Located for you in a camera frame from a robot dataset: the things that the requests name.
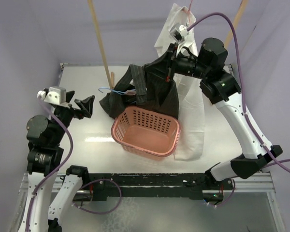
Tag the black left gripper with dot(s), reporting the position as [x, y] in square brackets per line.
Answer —
[85, 105]

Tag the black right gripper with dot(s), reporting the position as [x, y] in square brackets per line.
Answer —
[173, 50]

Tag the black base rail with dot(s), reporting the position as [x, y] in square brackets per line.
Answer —
[194, 186]

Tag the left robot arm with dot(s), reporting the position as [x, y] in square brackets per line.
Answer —
[50, 146]

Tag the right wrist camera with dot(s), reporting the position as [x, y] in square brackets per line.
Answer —
[179, 33]

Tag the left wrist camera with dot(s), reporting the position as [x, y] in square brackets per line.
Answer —
[53, 95]

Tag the wooden clothes rack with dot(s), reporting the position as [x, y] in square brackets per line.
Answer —
[110, 75]

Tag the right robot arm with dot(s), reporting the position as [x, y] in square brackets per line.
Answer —
[224, 92]

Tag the pink plastic basket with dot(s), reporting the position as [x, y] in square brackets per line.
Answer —
[146, 133]

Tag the dark pinstriped shirt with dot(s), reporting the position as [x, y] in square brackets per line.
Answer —
[152, 90]

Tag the white shirt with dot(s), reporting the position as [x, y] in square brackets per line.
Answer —
[191, 106]

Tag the blue wire hanger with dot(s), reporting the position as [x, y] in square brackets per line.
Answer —
[130, 92]

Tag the red wire hanger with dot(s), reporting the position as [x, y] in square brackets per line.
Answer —
[189, 9]

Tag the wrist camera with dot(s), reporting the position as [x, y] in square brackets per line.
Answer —
[179, 33]
[53, 95]

